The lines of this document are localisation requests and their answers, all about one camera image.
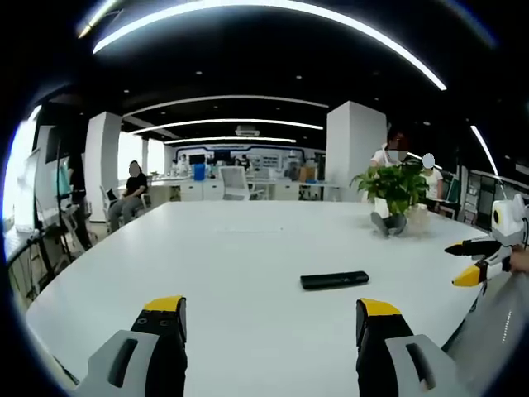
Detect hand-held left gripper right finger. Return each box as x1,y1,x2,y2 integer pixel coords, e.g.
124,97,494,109
355,298,472,397

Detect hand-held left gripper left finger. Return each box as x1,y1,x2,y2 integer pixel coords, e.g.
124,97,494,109
73,294,188,397

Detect black remote control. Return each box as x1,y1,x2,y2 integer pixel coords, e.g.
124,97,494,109
300,270,369,292

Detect person's right hand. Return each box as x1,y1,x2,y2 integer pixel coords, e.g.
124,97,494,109
508,244,529,275

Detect person's grey clothing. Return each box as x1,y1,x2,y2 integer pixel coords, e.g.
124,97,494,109
441,270,529,397

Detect green potted plant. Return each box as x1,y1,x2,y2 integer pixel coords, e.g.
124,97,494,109
350,159,431,237

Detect white pillar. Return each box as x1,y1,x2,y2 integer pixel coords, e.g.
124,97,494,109
325,100,388,203
83,111,123,223

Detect white counter cabinets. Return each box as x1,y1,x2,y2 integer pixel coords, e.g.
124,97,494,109
149,178,344,203

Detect white office chair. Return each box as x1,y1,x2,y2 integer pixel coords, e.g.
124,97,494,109
219,165,265,202

